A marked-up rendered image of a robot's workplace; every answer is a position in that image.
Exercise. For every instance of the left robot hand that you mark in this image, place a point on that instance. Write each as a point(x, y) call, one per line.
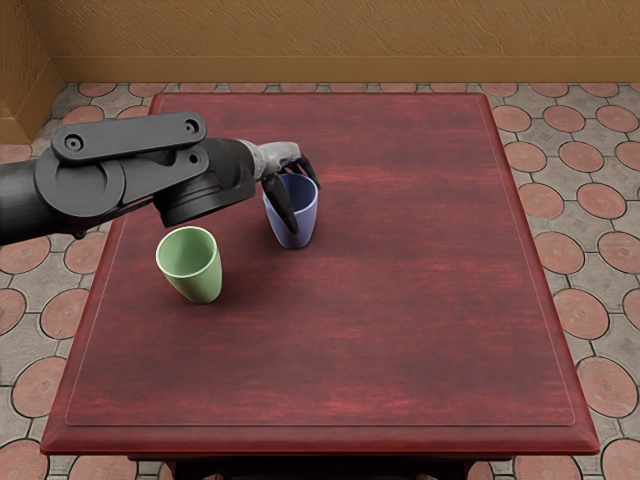
point(276, 156)

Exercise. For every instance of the blue cup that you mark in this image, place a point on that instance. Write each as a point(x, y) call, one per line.
point(299, 227)

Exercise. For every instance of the green cup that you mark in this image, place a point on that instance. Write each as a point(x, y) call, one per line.
point(192, 280)

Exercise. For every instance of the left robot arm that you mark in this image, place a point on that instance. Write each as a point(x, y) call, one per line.
point(125, 170)

